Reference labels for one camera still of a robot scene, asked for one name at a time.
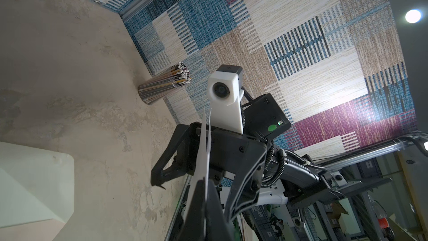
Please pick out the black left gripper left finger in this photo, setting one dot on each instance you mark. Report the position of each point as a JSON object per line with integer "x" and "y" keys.
{"x": 194, "y": 228}

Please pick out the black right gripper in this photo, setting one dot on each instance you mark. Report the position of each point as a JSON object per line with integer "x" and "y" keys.
{"x": 242, "y": 155}

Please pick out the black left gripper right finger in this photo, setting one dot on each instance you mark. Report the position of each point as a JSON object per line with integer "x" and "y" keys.
{"x": 217, "y": 228}

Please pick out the white letter with green border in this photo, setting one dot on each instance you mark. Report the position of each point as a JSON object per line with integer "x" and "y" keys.
{"x": 202, "y": 162}

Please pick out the pink envelope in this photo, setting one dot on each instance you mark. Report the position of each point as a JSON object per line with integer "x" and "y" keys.
{"x": 37, "y": 192}

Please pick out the cup of pencils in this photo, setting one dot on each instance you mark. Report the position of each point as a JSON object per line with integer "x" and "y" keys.
{"x": 163, "y": 83}

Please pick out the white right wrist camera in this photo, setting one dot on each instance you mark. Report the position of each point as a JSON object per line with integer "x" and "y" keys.
{"x": 225, "y": 93}

